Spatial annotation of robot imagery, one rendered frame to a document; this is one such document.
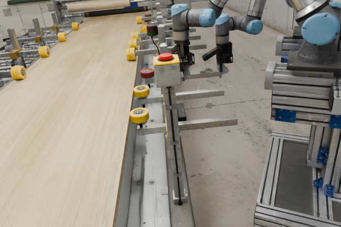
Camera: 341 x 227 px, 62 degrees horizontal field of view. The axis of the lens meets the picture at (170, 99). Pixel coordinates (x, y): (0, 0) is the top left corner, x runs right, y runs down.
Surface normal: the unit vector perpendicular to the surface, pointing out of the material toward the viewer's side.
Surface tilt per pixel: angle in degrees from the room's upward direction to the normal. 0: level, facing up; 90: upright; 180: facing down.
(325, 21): 97
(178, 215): 0
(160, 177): 0
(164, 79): 90
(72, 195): 0
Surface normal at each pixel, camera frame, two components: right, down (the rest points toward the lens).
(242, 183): -0.09, -0.90
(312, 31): -0.38, 0.53
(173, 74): 0.06, 0.44
